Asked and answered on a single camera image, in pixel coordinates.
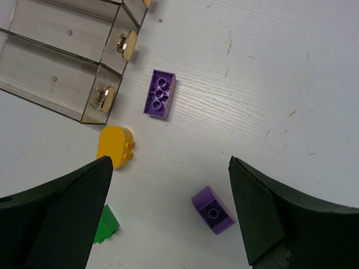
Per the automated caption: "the yellow rounded lego brick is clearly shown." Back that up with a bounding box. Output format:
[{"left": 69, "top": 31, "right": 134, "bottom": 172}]
[{"left": 96, "top": 126, "right": 135, "bottom": 170}]

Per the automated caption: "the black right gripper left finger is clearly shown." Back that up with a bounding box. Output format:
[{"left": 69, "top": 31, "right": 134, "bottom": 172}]
[{"left": 1, "top": 156, "right": 113, "bottom": 268}]

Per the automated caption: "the clear container bin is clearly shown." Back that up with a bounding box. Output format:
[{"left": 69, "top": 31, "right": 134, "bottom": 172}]
[
  {"left": 1, "top": 31, "right": 122, "bottom": 125},
  {"left": 122, "top": 0, "right": 148, "bottom": 26},
  {"left": 1, "top": 1, "right": 139, "bottom": 74}
]

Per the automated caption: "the gold knob back bin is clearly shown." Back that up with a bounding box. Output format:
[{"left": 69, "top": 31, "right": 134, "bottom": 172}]
[{"left": 142, "top": 0, "right": 153, "bottom": 8}]

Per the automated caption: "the gold knob front bin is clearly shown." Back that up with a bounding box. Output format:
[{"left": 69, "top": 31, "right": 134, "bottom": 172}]
[{"left": 91, "top": 85, "right": 115, "bottom": 113}]

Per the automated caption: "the gold knob bin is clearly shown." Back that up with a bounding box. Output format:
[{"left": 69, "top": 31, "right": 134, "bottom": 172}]
[
  {"left": 117, "top": 30, "right": 137, "bottom": 62},
  {"left": 142, "top": 0, "right": 153, "bottom": 8},
  {"left": 91, "top": 85, "right": 115, "bottom": 113}
]

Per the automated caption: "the purple rectangular lego brick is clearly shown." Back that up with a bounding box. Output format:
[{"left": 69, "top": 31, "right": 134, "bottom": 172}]
[{"left": 143, "top": 69, "right": 176, "bottom": 119}]

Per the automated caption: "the clear back container bin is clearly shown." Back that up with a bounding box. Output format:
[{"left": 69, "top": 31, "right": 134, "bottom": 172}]
[{"left": 122, "top": 0, "right": 148, "bottom": 26}]

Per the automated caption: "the green lego brick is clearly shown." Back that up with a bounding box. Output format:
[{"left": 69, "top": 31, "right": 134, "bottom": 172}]
[{"left": 93, "top": 205, "right": 120, "bottom": 244}]

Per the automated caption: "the purple curved lego brick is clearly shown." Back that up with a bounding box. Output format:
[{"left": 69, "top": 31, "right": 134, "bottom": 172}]
[{"left": 191, "top": 186, "right": 237, "bottom": 235}]

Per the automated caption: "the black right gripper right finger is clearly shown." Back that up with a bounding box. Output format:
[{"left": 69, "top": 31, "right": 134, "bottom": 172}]
[{"left": 228, "top": 157, "right": 358, "bottom": 268}]

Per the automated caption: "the clear front container bin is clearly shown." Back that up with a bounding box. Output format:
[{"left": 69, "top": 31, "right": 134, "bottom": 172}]
[{"left": 1, "top": 31, "right": 122, "bottom": 125}]

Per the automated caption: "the gold knob middle bin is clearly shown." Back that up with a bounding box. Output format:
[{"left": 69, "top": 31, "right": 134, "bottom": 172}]
[{"left": 117, "top": 30, "right": 137, "bottom": 62}]

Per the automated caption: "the clear middle container bin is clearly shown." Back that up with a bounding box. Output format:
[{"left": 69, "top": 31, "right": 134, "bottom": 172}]
[{"left": 1, "top": 1, "right": 139, "bottom": 74}]

